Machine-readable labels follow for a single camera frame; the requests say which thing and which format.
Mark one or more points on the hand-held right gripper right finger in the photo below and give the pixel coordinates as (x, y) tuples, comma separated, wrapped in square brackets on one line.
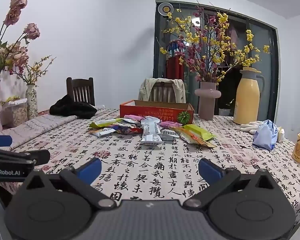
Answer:
[(210, 170)]

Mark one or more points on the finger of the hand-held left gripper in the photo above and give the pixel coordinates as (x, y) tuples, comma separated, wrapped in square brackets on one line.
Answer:
[(0, 140), (20, 155)]

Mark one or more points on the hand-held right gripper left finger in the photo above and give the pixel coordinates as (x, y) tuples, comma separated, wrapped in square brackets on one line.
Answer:
[(90, 170)]

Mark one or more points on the orange gold snack packet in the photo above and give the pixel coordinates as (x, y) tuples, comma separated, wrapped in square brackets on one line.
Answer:
[(190, 139)]

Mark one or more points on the bright green snack packet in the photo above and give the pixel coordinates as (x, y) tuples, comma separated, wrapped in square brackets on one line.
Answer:
[(198, 131)]

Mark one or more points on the white orange snack packet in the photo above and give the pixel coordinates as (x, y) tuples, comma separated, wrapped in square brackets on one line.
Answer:
[(103, 131)]

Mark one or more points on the pale green snack packet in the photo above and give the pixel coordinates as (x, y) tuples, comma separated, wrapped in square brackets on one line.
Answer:
[(105, 123)]

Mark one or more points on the small white snack packet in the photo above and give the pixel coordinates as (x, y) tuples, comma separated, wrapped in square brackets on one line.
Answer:
[(168, 134)]

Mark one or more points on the red blue colourful snack packet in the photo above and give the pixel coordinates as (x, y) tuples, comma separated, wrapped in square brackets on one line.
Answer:
[(126, 129)]

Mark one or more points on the silver snack packet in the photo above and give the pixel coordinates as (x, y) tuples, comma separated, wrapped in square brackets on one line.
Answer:
[(130, 122)]

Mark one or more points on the long white grey snack packet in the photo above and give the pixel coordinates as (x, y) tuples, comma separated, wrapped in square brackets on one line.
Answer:
[(150, 132)]

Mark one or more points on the orange cardboard box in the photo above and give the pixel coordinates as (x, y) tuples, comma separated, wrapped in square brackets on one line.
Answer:
[(152, 112)]

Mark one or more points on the clear plastic container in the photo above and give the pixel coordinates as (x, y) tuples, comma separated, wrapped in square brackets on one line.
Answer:
[(15, 113)]

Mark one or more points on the grey patterned folded cloth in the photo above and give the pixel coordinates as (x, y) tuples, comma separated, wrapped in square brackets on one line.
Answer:
[(40, 127)]

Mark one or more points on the yellow flower sprig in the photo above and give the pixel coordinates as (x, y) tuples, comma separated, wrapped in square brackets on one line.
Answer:
[(12, 98)]

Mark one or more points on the red patterned cloth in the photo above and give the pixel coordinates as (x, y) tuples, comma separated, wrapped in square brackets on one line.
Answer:
[(43, 112)]

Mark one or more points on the small floral vase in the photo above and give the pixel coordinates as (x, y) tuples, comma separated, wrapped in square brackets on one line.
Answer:
[(31, 102)]

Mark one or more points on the black fuzzy cloth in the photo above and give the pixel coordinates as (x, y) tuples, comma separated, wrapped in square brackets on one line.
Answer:
[(72, 108)]

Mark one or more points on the blue plastic bag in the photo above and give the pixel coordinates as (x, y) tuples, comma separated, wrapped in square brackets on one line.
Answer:
[(265, 136)]

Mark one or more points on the mauve vase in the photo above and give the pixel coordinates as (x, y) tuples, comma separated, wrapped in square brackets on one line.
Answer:
[(207, 100)]

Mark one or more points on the thin yellow blossom twigs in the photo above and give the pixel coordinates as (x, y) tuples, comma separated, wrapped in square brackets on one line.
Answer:
[(33, 71)]

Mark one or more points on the yellow thermos jug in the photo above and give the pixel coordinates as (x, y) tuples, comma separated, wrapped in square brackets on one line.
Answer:
[(246, 100)]

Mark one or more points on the dark wooden chair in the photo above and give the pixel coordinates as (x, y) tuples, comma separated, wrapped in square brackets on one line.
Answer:
[(80, 90)]

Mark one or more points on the brown wooden chair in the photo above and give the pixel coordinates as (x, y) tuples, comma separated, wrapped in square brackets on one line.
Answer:
[(163, 92)]

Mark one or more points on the chair with beige jacket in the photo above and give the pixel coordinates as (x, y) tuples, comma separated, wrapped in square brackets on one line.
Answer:
[(146, 90)]

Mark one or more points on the red hanging decoration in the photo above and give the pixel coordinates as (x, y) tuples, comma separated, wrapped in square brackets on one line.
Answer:
[(175, 65)]

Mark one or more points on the black framed glass door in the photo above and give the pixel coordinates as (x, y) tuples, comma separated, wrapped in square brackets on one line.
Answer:
[(270, 67)]

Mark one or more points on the yellow and pink flower branches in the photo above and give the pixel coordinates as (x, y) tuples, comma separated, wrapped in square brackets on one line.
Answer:
[(207, 45)]

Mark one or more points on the round studio light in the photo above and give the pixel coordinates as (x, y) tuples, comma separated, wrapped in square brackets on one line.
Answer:
[(165, 8)]

